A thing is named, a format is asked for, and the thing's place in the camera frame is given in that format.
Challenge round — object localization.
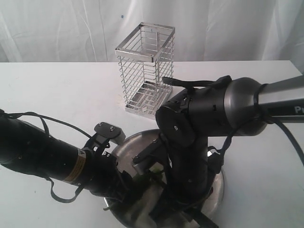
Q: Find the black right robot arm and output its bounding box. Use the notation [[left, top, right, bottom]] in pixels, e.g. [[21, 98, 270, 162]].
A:
[[153, 76, 304, 215]]

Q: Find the black knife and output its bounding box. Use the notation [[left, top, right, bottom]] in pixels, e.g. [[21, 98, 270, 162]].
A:
[[149, 206, 219, 228]]

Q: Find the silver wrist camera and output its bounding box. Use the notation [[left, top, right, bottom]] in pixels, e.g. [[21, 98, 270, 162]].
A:
[[94, 122, 126, 145], [133, 137, 169, 175]]

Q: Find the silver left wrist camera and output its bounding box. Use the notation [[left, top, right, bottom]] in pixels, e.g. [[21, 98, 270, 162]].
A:
[[94, 122, 126, 145]]

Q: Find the wire metal utensil holder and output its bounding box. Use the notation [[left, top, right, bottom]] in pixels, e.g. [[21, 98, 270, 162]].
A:
[[115, 22, 175, 119]]

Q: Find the round stainless steel plate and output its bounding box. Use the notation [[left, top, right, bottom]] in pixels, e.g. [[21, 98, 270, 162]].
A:
[[105, 129, 224, 228]]

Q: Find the green chili pepper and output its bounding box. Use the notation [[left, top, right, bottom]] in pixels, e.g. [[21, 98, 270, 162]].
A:
[[103, 170, 164, 211]]

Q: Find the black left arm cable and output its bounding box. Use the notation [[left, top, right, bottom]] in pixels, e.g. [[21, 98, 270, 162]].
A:
[[0, 111, 93, 204]]

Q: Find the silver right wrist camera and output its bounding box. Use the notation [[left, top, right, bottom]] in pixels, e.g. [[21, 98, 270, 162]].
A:
[[133, 137, 169, 175]]

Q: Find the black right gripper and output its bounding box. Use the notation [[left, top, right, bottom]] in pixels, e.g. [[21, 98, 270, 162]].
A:
[[163, 142, 214, 214]]

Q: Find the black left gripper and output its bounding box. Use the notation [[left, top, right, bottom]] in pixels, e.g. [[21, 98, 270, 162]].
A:
[[84, 148, 133, 202]]

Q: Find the white backdrop curtain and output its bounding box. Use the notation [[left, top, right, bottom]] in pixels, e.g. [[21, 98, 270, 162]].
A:
[[0, 0, 304, 68]]

